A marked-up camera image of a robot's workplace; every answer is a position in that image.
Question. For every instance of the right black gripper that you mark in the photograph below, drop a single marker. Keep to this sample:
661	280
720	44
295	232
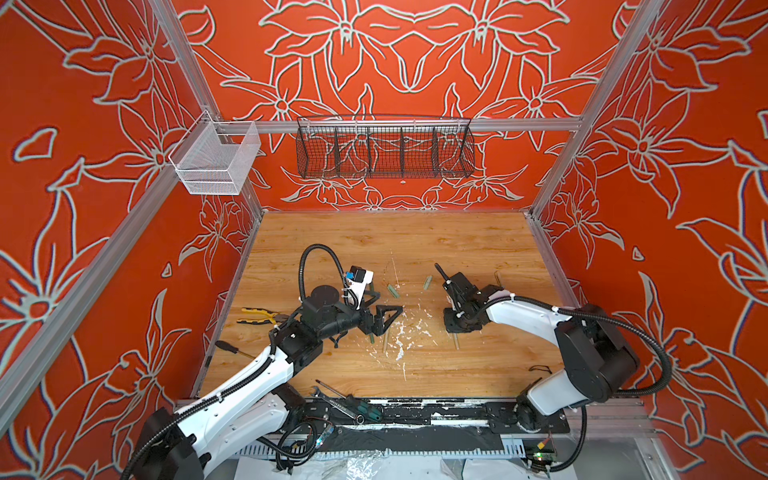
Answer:
451	328

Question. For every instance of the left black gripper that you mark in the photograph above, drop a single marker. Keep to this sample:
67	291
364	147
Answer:
376	325

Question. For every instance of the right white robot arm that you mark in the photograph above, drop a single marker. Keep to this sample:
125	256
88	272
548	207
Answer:
597	359

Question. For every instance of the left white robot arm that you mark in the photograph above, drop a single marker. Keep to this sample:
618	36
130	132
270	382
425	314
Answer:
191	442

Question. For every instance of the yellow black pliers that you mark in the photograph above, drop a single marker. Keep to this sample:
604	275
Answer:
258	316

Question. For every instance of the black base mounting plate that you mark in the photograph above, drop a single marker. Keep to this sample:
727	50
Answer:
498	415

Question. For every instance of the silver wrench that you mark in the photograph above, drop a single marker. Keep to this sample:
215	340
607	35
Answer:
357	418

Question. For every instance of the small green circuit board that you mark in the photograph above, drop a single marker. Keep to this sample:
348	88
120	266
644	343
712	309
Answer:
541	454

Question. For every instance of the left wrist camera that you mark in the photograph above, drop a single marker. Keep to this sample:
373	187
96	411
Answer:
356	280

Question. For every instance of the green handled screwdriver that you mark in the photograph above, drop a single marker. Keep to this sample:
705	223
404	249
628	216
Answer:
361	406

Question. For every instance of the white slotted cable duct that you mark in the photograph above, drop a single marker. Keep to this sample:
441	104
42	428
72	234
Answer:
505	448

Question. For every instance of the black handled screwdriver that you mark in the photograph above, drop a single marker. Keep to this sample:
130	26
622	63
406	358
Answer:
228	347

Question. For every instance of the black wire mesh basket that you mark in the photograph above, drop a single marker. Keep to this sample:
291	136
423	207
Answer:
357	147

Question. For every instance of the white wire mesh basket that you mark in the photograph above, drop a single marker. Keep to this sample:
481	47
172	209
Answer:
215	158

